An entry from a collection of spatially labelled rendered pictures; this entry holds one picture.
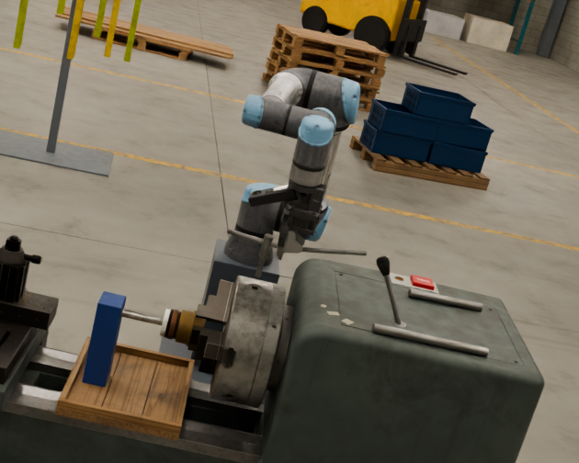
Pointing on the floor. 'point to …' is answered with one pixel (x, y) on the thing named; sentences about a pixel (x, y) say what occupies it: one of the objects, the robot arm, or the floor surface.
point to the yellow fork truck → (374, 24)
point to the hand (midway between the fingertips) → (278, 253)
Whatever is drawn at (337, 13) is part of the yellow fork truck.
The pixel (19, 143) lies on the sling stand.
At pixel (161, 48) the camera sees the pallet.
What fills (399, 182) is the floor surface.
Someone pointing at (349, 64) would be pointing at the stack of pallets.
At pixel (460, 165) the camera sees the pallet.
